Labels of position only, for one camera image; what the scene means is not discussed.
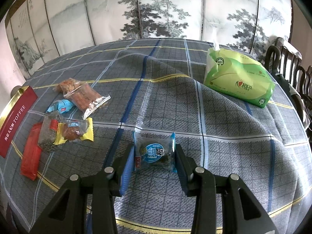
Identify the clear brown snack packet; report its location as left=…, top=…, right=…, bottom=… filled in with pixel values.
left=64, top=83, right=111, bottom=120

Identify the yellow cake snack packet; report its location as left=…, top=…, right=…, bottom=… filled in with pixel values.
left=53, top=117, right=94, bottom=145

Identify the teal wrapped candy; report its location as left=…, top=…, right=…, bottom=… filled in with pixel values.
left=46, top=99, right=74, bottom=114

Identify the blue seaweed snack packet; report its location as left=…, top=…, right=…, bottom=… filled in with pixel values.
left=133, top=132, right=177, bottom=172

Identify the dark sesame bar packet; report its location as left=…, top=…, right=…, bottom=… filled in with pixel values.
left=38, top=111, right=64, bottom=153

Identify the painted folding screen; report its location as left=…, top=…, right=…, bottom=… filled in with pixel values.
left=4, top=0, right=292, bottom=78

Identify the round grey stone disc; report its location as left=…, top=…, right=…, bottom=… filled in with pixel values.
left=10, top=86, right=22, bottom=98

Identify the dark wooden chair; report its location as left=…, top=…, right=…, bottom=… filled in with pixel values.
left=264, top=37, right=311, bottom=134

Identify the clear peanut snack packet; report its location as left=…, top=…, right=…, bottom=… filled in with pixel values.
left=53, top=78, right=82, bottom=95

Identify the green tissue pack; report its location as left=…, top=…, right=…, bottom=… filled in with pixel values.
left=204, top=45, right=275, bottom=108

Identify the red toffee box lid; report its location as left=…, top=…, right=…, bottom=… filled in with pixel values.
left=0, top=86, right=38, bottom=158

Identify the red snack packet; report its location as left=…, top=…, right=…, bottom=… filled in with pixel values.
left=21, top=123, right=42, bottom=181

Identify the grey plaid tablecloth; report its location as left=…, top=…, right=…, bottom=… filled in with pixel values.
left=1, top=39, right=311, bottom=233

